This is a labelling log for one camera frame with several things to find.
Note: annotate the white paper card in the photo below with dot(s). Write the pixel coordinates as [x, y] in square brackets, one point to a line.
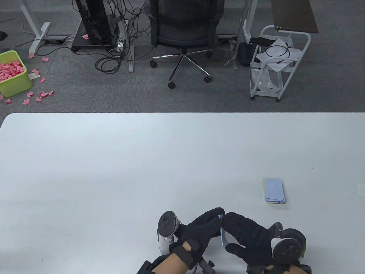
[33, 76]

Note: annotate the person's right hand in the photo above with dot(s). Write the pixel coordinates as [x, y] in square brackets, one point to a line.
[251, 237]

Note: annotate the white desk leg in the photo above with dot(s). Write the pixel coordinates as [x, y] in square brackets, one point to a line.
[247, 17]
[131, 61]
[40, 37]

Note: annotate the black device on cart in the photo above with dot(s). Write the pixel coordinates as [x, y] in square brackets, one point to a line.
[262, 41]

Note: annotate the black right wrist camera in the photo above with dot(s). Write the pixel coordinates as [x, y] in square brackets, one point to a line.
[256, 269]

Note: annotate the dark power strip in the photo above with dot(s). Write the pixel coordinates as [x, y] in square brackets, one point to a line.
[55, 39]

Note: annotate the white paper sheets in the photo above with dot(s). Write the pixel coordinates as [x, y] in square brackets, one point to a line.
[278, 52]

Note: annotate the grey white right controller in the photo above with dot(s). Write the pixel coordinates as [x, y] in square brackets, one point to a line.
[288, 247]

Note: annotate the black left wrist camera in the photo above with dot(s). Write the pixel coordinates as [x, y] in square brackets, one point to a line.
[206, 264]

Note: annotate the black wheeled tower stand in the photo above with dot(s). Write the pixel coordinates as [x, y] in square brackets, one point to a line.
[78, 42]

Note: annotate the blue sticky note pad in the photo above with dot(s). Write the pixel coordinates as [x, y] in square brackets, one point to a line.
[224, 237]

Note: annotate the grey white left controller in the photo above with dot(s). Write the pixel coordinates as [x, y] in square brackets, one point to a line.
[166, 225]

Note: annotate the brown board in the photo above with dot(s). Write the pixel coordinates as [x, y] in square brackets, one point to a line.
[293, 14]

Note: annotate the pile of sticky notes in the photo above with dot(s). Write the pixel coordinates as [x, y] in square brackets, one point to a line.
[274, 190]

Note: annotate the scattered group of pink scraps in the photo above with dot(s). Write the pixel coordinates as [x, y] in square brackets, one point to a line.
[43, 94]

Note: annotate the person's left hand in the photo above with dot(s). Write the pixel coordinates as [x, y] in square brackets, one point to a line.
[199, 228]

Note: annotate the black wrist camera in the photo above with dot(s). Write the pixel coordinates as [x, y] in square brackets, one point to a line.
[256, 269]
[206, 264]

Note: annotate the black forearm device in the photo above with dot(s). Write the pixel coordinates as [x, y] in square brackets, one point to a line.
[144, 268]

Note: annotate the black mesh office chair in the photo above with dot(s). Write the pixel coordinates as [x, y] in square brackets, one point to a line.
[182, 31]

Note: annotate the black bag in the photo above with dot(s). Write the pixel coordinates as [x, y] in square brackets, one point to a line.
[244, 54]

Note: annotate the black computer tower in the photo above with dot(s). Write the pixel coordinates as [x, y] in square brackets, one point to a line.
[94, 20]

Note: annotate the clear plastic bag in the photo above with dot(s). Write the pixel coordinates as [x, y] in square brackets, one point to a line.
[265, 80]

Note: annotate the grey power strip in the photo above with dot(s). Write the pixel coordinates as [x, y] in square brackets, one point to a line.
[226, 36]

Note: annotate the pile of pink scraps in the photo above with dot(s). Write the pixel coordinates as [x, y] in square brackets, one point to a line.
[10, 70]

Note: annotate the person's left forearm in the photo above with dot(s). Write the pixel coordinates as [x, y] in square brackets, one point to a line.
[168, 264]

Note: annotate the small black object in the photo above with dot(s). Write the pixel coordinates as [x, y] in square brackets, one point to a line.
[2, 35]

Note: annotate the person's right forearm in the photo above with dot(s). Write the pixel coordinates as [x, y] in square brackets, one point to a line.
[293, 270]

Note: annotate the grey white controller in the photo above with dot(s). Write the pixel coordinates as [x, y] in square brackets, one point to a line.
[288, 247]
[166, 225]

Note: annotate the green plastic bin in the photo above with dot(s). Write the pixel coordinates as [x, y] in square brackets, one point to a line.
[17, 82]

